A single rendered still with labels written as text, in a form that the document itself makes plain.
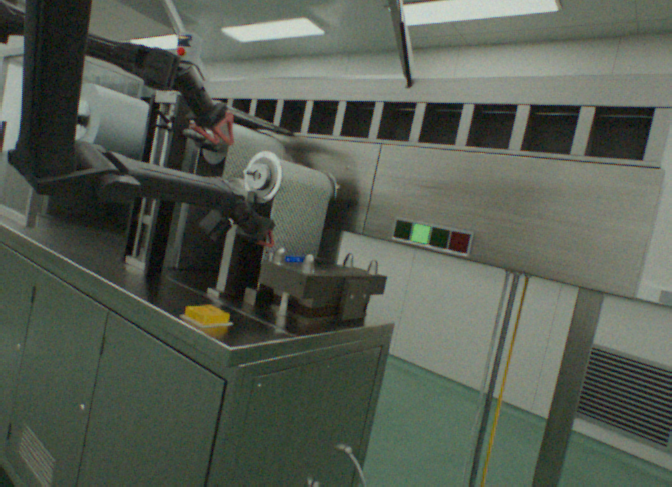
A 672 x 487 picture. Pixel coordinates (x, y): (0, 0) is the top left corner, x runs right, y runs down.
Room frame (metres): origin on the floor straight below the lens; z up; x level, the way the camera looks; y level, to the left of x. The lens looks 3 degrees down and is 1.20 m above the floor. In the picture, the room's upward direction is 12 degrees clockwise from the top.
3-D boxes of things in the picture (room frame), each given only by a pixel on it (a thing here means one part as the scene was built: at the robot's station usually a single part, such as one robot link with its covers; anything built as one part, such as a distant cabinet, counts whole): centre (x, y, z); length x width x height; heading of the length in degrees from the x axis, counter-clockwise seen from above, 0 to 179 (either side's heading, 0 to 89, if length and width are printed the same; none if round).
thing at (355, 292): (1.24, -0.09, 0.96); 0.10 x 0.03 x 0.11; 144
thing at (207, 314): (0.97, 0.25, 0.91); 0.07 x 0.07 x 0.02; 54
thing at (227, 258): (1.25, 0.29, 1.05); 0.06 x 0.05 x 0.31; 144
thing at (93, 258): (1.84, 0.97, 0.88); 2.52 x 0.66 x 0.04; 54
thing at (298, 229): (1.32, 0.12, 1.10); 0.23 x 0.01 x 0.18; 144
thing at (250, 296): (1.32, 0.11, 0.92); 0.28 x 0.04 x 0.04; 144
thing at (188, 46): (1.60, 0.66, 1.66); 0.07 x 0.07 x 0.10; 74
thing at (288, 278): (1.28, 0.00, 1.00); 0.40 x 0.16 x 0.06; 144
